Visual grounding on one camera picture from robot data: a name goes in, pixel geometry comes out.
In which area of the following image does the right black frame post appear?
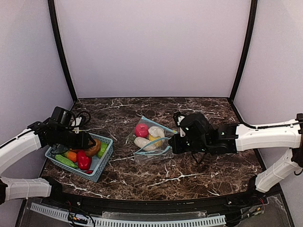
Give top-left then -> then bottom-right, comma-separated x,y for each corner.
229,0 -> 258,103

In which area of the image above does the green toy cucumber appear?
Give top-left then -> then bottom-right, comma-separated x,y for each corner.
55,154 -> 79,169

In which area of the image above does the black frame post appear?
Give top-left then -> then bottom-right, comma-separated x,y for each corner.
47,0 -> 78,103
229,0 -> 258,103

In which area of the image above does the brown toy potato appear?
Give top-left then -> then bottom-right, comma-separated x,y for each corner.
84,139 -> 101,157

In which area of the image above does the small clear zip bag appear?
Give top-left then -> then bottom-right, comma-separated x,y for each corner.
134,137 -> 174,165

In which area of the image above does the white slotted cable duct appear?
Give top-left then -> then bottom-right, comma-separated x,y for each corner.
30,203 -> 227,227

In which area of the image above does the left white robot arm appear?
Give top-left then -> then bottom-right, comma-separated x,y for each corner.
0,106 -> 96,203

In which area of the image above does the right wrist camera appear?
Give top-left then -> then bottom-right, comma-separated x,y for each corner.
173,112 -> 186,137

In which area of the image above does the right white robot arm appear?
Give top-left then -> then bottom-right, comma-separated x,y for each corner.
169,112 -> 303,193

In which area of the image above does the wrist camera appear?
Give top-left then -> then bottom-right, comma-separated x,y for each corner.
173,112 -> 186,137
71,111 -> 91,134

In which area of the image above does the large red toy apple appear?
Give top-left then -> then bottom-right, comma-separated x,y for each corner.
134,123 -> 149,138

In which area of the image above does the orange toy carrot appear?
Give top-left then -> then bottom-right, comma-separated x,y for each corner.
62,151 -> 77,163

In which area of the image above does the light blue plastic basket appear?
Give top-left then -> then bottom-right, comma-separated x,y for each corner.
45,133 -> 113,183

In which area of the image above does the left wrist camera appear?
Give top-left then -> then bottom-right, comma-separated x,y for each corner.
71,111 -> 91,134

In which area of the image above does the left black frame post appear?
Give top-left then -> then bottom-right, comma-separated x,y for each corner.
47,0 -> 78,103

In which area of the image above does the red toy bell pepper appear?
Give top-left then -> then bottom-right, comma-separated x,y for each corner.
77,150 -> 92,171

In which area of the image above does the yellow toy potato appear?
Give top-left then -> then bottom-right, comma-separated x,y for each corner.
148,134 -> 163,148

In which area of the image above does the black front frame rail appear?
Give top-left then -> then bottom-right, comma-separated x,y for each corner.
42,192 -> 267,214

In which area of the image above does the large clear zip bag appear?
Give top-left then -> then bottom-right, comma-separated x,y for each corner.
127,117 -> 177,156

